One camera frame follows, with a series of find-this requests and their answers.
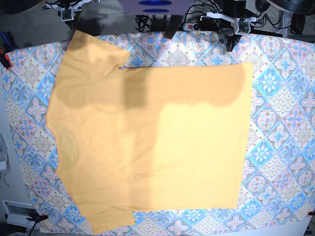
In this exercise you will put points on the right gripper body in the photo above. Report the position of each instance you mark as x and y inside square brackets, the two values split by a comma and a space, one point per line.
[68, 8]

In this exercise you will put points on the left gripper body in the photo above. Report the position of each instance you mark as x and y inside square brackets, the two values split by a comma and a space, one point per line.
[218, 22]

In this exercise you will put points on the yellow T-shirt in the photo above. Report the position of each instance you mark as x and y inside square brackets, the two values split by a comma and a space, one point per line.
[147, 138]

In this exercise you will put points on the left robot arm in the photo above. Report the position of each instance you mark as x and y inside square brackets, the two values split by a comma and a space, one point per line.
[232, 8]

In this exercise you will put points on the white power strip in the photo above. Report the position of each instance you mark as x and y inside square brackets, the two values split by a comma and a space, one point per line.
[191, 27]

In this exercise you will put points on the red clamp upper left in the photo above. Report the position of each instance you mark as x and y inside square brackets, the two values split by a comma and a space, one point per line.
[4, 59]

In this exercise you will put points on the patterned tile tablecloth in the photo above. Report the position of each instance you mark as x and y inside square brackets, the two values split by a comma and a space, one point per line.
[278, 182]

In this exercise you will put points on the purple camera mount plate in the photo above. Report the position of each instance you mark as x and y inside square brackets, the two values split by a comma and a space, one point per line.
[141, 7]

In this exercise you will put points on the black bracket at table edge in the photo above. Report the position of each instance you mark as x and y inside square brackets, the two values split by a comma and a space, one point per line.
[172, 26]

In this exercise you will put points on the white rail lower left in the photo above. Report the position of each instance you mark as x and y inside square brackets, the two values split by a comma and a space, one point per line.
[16, 213]

